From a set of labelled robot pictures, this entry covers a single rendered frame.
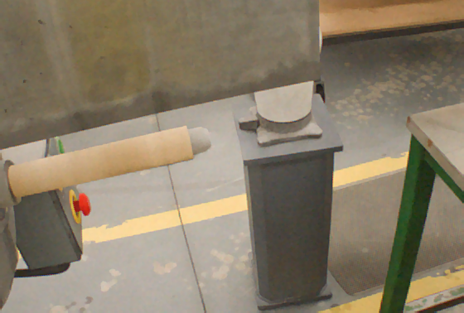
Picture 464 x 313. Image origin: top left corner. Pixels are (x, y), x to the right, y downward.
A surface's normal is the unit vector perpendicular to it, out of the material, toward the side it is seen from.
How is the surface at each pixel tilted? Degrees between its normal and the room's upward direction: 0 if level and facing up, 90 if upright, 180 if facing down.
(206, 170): 0
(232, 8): 90
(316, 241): 90
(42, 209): 90
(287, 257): 90
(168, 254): 0
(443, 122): 0
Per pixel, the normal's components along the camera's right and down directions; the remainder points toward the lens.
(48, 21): 0.24, 0.56
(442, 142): -0.10, -0.80
